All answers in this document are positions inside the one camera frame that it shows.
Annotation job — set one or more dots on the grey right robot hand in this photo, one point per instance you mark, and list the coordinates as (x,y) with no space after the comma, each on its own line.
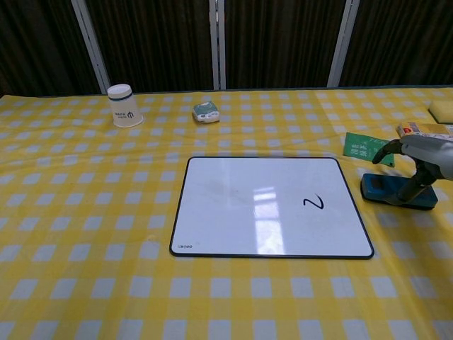
(431,152)

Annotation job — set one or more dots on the blue whiteboard eraser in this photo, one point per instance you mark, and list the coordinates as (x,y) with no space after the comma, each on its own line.
(377,187)

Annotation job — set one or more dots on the small white whiteboard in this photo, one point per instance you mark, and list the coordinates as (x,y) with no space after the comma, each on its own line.
(247,212)

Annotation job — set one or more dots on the yellow orange carton box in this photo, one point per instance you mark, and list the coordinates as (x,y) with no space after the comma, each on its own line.
(424,128)

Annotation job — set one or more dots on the yellow sponge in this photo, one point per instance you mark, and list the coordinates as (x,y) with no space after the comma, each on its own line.
(442,108)

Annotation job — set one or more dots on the green flat packet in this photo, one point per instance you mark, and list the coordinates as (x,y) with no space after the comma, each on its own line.
(357,147)

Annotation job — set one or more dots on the green white tissue pack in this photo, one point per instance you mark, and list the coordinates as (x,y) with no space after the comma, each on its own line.
(205,111)

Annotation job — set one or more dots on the dark pleated curtain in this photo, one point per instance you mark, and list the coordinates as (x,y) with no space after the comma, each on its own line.
(159,42)

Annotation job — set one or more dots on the white paper cup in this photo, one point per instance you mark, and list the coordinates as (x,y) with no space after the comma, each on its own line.
(124,108)

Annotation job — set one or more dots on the yellow white checked tablecloth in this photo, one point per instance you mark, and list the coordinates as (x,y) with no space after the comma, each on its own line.
(88,212)

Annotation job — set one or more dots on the white metal frame post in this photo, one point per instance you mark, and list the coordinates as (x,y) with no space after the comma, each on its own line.
(90,46)
(217,42)
(342,42)

